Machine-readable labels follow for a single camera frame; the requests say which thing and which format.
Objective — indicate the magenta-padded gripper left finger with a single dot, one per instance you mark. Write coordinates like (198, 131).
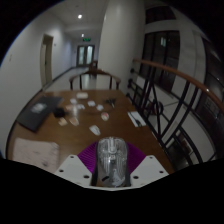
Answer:
(75, 168)

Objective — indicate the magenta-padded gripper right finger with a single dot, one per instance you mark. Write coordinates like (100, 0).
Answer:
(148, 168)

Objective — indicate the white patterned mouse pad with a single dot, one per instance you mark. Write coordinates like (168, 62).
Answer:
(35, 151)

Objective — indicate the pale round paper card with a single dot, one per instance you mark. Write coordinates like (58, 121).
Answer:
(74, 121)

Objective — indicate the beige paper card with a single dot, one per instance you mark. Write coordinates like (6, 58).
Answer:
(62, 122)

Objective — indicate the white leaflet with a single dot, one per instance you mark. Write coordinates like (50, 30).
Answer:
(136, 119)

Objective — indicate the small black charger block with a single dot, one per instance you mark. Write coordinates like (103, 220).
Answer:
(59, 112)

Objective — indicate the pinkish paper card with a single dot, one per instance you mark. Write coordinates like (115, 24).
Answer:
(105, 116)

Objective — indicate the small white paper card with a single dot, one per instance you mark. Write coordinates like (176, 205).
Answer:
(91, 103)
(99, 107)

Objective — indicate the black closed laptop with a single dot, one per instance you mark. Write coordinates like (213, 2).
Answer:
(38, 113)

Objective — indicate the flat white box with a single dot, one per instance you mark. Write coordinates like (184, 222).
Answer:
(82, 95)

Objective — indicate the wooden armchair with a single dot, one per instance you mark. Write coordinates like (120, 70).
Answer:
(95, 72)

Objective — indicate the black railing with wooden handrail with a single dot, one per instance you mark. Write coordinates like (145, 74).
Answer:
(186, 78)

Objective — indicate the dark framed window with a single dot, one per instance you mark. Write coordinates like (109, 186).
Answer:
(160, 56)

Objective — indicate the glass double door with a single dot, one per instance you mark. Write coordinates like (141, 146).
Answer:
(85, 55)

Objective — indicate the green exit sign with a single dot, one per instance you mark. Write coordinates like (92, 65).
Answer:
(86, 39)

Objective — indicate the round ceiling light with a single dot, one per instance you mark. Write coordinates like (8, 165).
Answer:
(82, 35)
(79, 16)

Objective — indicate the side wall door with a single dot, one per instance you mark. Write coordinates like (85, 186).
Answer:
(46, 61)

